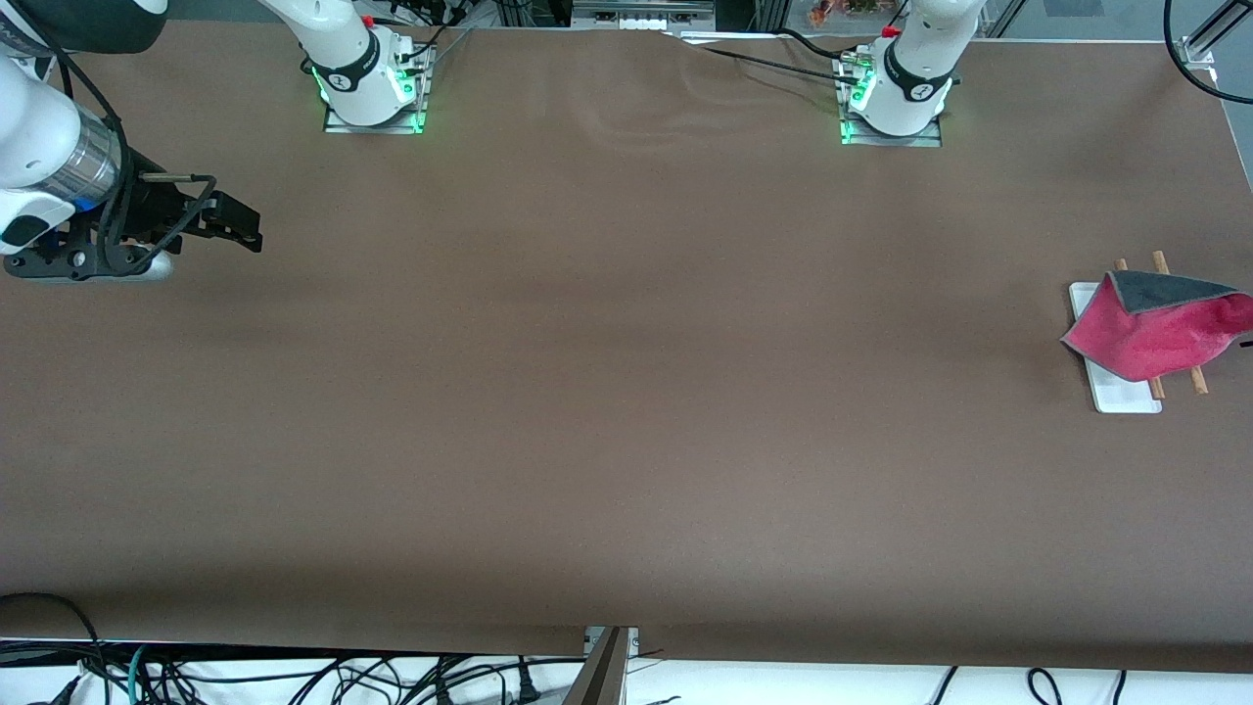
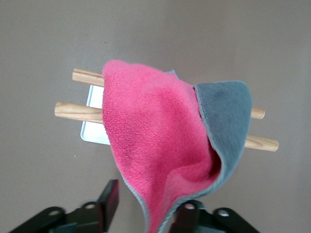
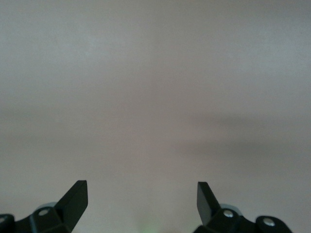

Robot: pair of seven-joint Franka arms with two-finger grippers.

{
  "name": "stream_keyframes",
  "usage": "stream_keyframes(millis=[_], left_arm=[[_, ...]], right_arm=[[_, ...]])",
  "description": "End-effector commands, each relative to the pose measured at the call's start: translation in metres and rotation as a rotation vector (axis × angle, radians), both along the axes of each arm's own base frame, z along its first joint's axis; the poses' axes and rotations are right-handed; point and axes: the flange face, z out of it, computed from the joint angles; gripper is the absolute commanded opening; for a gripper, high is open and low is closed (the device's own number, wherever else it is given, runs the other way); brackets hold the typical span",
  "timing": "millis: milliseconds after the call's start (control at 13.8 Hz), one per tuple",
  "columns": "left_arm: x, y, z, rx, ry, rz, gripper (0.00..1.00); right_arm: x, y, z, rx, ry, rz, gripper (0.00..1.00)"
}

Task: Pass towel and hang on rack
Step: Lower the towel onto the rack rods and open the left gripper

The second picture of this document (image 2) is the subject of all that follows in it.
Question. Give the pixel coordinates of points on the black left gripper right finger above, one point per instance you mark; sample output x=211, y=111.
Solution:
x=206, y=218

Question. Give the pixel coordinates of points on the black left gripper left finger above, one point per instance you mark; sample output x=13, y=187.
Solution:
x=107, y=206

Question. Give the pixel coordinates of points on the grey and pink towel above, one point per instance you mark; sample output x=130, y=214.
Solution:
x=150, y=121

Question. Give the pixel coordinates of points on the white rack with wooden rods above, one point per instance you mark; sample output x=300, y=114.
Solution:
x=73, y=111

